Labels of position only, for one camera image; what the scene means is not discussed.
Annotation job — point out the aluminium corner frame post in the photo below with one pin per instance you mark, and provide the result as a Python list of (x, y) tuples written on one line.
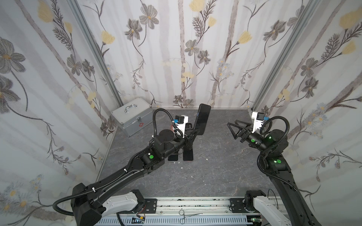
[(296, 33), (75, 8)]

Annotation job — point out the silver aluminium case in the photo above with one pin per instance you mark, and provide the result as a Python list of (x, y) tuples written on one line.
[(133, 116)]

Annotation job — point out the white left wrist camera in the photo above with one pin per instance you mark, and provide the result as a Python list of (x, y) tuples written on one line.
[(179, 125)]

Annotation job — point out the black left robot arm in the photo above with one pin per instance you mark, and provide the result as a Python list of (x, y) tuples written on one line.
[(87, 204)]

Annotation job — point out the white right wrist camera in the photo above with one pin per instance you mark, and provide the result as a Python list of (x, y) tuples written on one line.
[(258, 120)]

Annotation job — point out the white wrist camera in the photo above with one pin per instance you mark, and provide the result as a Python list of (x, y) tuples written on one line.
[(179, 125), (258, 120)]

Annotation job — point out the metal forceps scissors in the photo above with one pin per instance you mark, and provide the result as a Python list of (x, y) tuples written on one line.
[(184, 216)]

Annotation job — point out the aluminium corner frame post left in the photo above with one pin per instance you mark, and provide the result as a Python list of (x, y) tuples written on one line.
[(75, 8)]

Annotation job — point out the white perforated cable tray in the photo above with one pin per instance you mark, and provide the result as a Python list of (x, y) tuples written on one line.
[(188, 221)]

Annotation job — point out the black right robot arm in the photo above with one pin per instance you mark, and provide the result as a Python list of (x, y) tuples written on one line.
[(271, 141)]

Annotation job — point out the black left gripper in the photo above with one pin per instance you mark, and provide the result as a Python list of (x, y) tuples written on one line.
[(191, 135)]

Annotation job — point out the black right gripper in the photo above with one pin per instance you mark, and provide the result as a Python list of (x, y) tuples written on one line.
[(245, 133)]

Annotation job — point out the aluminium corner frame post right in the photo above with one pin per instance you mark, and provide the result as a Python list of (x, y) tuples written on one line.
[(296, 33)]

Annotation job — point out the phone with black screen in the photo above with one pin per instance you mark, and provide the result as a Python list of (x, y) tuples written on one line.
[(174, 157)]

